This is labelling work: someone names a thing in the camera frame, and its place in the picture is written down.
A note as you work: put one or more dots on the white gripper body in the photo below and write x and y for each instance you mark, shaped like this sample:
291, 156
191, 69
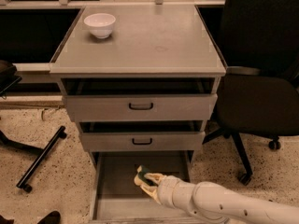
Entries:
165, 190

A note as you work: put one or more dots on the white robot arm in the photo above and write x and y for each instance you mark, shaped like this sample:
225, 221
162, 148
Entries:
213, 203

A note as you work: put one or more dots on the top grey drawer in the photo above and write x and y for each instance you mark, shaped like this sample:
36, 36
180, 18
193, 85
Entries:
138, 99

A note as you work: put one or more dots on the dark shoe bottom left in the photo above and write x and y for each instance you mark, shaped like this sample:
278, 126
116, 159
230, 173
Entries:
53, 217

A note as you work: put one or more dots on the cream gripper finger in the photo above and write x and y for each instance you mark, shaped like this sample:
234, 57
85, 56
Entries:
151, 191
154, 178

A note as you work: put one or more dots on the black office chair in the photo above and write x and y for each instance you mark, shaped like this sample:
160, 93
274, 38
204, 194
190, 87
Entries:
259, 41

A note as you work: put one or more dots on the middle grey drawer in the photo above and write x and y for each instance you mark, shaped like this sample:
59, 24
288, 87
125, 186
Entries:
141, 135

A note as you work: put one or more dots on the grey drawer cabinet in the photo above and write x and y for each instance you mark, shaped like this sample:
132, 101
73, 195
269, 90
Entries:
147, 41

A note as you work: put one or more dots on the grey drawer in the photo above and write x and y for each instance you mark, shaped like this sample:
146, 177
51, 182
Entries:
138, 99
116, 199
141, 135

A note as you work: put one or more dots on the black chair base left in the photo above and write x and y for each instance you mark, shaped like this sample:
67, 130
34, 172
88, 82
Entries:
8, 78

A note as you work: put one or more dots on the bottom grey drawer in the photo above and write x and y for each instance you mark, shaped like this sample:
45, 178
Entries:
116, 199

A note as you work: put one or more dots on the white ceramic bowl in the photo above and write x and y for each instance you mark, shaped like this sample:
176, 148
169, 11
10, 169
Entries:
100, 25

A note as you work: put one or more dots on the green yellow sponge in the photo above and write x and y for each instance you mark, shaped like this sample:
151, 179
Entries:
141, 179

